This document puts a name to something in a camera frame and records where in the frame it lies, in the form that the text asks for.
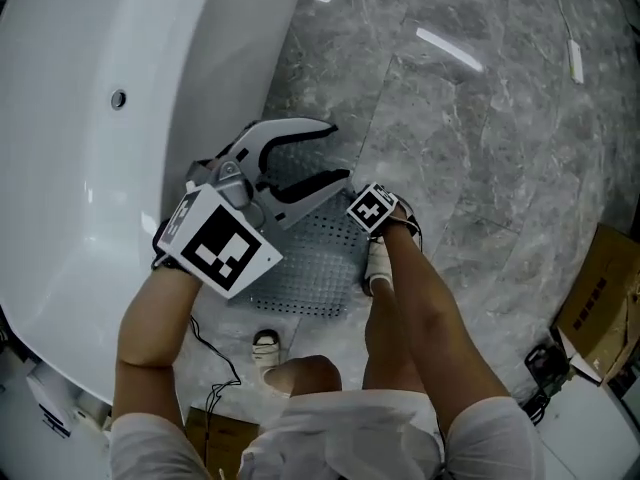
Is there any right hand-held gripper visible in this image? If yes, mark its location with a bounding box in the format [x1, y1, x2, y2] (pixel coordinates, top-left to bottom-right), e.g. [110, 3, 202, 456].
[345, 181, 422, 243]

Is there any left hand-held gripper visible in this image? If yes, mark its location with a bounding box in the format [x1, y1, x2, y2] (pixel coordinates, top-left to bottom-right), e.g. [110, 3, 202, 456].
[151, 116, 352, 300]

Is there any grey perforated floor mat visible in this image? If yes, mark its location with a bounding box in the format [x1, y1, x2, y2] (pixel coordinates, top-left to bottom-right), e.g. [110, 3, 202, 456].
[227, 135, 371, 320]

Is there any person's right forearm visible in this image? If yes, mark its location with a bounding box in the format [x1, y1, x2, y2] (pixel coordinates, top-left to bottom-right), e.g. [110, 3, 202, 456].
[382, 215, 511, 409]

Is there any person's left forearm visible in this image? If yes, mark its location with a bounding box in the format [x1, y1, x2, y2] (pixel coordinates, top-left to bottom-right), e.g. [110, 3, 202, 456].
[110, 267, 204, 419]

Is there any white bathtub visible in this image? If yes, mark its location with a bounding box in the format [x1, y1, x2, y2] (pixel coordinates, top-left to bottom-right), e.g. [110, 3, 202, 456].
[0, 0, 326, 409]

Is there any person's right white shoe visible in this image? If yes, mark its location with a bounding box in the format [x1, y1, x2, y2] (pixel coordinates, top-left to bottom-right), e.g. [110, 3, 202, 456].
[362, 235, 396, 297]

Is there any person's white shoe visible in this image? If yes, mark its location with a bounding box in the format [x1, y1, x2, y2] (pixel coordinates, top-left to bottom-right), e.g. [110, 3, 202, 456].
[251, 328, 282, 384]
[362, 235, 396, 297]

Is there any person's right leg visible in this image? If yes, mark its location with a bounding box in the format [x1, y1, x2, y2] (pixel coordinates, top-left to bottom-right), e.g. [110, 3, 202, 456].
[362, 275, 426, 394]

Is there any person's leg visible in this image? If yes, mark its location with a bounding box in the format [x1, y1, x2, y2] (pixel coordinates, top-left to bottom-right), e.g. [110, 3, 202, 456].
[264, 355, 344, 399]
[362, 275, 426, 394]

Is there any person's left white shoe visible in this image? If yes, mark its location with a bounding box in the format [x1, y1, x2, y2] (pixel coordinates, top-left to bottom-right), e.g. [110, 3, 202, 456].
[251, 328, 282, 384]

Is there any person's left leg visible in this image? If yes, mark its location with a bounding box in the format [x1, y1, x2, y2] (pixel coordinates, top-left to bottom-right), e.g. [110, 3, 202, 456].
[264, 355, 344, 399]

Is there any person's white shirt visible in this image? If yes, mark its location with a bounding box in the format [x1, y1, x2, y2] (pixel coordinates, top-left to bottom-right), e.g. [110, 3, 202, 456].
[108, 387, 546, 480]

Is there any white power strip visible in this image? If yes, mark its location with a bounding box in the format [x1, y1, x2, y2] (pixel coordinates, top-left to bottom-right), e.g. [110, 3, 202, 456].
[566, 37, 586, 85]

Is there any cardboard box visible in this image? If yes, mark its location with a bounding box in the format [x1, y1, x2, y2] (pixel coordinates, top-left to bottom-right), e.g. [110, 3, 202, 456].
[185, 406, 266, 480]
[549, 221, 640, 387]

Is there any white storage box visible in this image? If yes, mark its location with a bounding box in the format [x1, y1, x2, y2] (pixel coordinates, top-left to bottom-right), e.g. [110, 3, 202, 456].
[0, 312, 114, 480]

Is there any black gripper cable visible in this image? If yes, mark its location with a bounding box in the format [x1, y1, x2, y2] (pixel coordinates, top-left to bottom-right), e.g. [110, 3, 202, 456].
[188, 315, 243, 480]

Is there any black cable bundle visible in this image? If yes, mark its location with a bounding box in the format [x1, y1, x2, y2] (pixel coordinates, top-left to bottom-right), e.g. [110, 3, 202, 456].
[522, 342, 571, 424]

